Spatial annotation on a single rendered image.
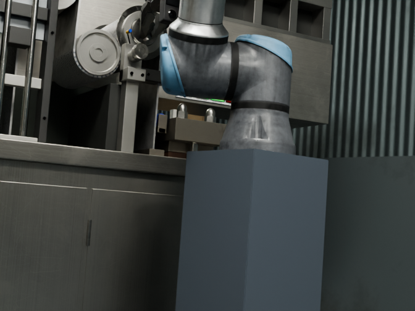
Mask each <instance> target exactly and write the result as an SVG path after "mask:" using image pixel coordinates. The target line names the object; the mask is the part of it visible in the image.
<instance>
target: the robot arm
mask: <svg viewBox="0 0 415 311"><path fill-rule="evenodd" d="M145 1H146V2H145V3H144V4H143V5H142V7H141V12H140V35H141V38H142V39H144V38H145V37H146V36H147V31H148V30H149V26H150V24H151V23H152V22H153V21H154V19H155V26H154V30H153V31H152V32H151V33H150V35H151V39H153V38H155V37H156V36H157V35H159V34H161V33H162V32H163V31H164V30H165V29H167V28H168V27H169V33H168V34H167V33H165V34H164V35H161V36H160V69H161V85H162V88H163V90H164V91H165V92H166V93H167V94H171V95H176V96H183V97H197V98H204V99H217V100H223V101H231V111H230V118H229V120H228V123H227V126H226V128H225V131H224V134H223V137H222V139H221V141H220V144H219V150H229V149H261V150H265V151H273V152H281V153H286V154H293V155H296V146H295V144H293V136H292V132H291V126H290V122H289V109H290V90H291V74H292V72H293V67H292V53H291V49H290V48H289V47H288V46H287V45H286V44H285V43H283V42H281V41H279V40H277V39H274V38H270V37H268V36H262V35H249V34H247V35H240V36H238V37H237V38H236V40H235V42H229V41H228V31H227V30H226V29H225V27H224V26H223V23H222V22H223V17H224V9H225V0H145ZM152 11H153V12H152ZM156 12H159V13H160V14H158V13H157V14H156V18H155V16H154V13H156ZM151 39H150V40H151Z"/></svg>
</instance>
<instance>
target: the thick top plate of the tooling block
mask: <svg viewBox="0 0 415 311"><path fill-rule="evenodd" d="M226 126H227V124H222V123H214V122H205V121H200V120H192V119H187V118H179V117H175V118H169V119H167V130H166V133H162V134H157V135H155V143H160V142H164V141H175V142H180V143H198V144H199V145H205V146H213V147H218V146H219V144H220V141H221V139H222V137H223V134H224V131H225V128H226Z"/></svg>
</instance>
